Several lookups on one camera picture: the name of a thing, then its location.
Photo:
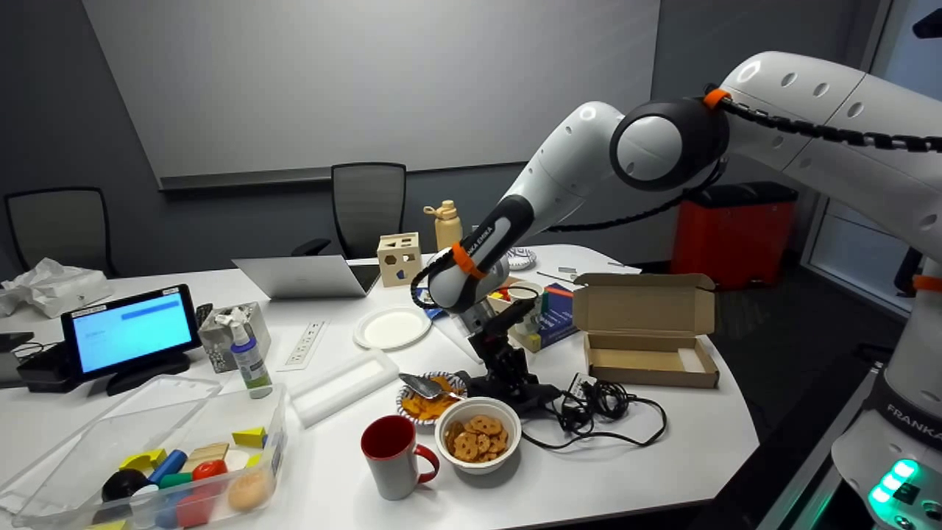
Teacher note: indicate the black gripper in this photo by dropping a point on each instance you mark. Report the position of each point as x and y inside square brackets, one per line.
[502, 335]

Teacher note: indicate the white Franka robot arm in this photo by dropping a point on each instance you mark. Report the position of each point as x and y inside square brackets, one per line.
[814, 120]

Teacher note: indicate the white bowl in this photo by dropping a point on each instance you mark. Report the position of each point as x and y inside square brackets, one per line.
[478, 447]

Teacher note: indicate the small patterned bowl with chips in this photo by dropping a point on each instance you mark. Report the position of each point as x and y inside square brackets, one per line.
[428, 405]

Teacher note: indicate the grey utensil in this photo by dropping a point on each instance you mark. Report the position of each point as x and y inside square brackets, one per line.
[418, 388]

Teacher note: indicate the white plate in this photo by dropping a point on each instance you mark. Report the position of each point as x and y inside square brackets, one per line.
[392, 329]

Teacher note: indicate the open cardboard box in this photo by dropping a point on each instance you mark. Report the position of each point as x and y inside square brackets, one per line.
[649, 329]

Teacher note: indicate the red mug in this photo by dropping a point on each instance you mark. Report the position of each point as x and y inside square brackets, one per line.
[389, 460]

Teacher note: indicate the wooden shape sorter cube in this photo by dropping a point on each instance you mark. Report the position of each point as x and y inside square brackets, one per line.
[400, 261]

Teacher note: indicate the tan bottle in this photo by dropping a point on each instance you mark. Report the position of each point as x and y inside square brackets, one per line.
[445, 229]

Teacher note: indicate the white power strip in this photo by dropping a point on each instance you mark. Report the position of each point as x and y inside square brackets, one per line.
[303, 342]

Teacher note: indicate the black mesh office chair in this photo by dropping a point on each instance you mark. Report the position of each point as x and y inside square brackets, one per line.
[59, 226]
[369, 201]

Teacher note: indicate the silver laptop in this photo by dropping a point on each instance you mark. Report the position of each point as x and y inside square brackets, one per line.
[297, 277]

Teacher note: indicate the small spray bottle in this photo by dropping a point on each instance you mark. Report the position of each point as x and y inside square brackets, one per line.
[250, 364]

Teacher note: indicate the red bin black lid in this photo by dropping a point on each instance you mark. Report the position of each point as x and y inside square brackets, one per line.
[734, 236]

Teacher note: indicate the yellow wedge block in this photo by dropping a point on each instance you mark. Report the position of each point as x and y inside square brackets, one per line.
[250, 436]

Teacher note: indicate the wooden egg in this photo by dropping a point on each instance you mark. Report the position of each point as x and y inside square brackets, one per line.
[250, 491]

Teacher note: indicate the grey carton box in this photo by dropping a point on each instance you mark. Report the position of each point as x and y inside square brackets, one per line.
[222, 341]

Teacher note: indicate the clear plastic bin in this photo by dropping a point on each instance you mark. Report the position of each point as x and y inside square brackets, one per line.
[246, 503]

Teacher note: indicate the red round block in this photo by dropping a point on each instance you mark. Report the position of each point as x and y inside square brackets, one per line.
[211, 470]

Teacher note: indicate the green flat block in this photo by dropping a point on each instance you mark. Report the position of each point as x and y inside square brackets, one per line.
[174, 481]

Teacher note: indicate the blue cylinder block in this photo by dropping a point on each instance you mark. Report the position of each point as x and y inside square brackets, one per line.
[169, 466]

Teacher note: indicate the yellow green block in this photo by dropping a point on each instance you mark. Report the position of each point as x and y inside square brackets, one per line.
[143, 460]

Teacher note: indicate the black tablet lit screen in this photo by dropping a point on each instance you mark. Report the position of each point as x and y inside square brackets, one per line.
[133, 329]

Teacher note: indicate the black round block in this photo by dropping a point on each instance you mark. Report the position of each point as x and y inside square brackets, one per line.
[125, 485]

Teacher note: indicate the black tablet stand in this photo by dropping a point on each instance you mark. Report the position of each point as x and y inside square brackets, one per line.
[59, 372]

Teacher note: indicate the white plastic bag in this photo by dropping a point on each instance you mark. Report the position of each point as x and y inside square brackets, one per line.
[54, 283]

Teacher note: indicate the white metal stand frame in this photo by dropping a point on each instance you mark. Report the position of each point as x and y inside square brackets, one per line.
[820, 447]

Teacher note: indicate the wall whiteboard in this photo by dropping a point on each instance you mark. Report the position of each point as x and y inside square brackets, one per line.
[372, 90]

